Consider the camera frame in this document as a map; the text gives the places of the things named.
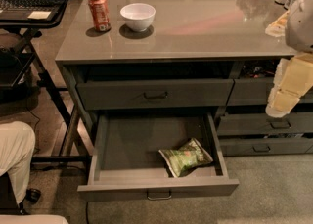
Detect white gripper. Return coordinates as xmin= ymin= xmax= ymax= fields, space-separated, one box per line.
xmin=265 ymin=52 xmax=313 ymax=118

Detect green jalapeno chip bag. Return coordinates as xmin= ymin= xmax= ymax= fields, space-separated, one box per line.
xmin=158 ymin=138 xmax=213 ymax=178

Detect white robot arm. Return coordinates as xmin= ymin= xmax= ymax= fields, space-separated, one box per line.
xmin=265 ymin=0 xmax=313 ymax=118

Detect grey top right drawer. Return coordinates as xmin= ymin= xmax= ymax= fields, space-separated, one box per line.
xmin=228 ymin=77 xmax=273 ymax=106

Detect grey bottom right drawer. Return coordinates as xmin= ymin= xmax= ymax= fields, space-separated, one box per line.
xmin=220 ymin=138 xmax=313 ymax=157

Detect snack packet on counter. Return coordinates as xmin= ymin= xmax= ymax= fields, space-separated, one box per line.
xmin=265 ymin=11 xmax=289 ymax=37

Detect grey counter cabinet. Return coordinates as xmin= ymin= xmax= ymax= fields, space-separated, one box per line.
xmin=54 ymin=0 xmax=313 ymax=157

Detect open grey middle drawer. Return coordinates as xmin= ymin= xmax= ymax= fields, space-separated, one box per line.
xmin=78 ymin=113 xmax=239 ymax=202

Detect grey top left drawer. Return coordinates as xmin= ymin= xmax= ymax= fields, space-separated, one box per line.
xmin=76 ymin=79 xmax=233 ymax=110

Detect white ceramic bowl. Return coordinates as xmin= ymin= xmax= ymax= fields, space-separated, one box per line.
xmin=120 ymin=3 xmax=156 ymax=32

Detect orange soda can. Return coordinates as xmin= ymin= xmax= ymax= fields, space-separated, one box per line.
xmin=88 ymin=0 xmax=111 ymax=32

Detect yellow sticky note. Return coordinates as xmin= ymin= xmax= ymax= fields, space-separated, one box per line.
xmin=28 ymin=11 xmax=50 ymax=20

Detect black laptop stand cart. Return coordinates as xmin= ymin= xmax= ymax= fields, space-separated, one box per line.
xmin=1 ymin=2 xmax=91 ymax=166

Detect black shoe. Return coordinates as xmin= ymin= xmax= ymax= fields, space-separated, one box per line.
xmin=25 ymin=188 xmax=41 ymax=203

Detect person's leg beige trousers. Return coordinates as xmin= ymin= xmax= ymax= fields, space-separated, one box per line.
xmin=0 ymin=121 xmax=35 ymax=204

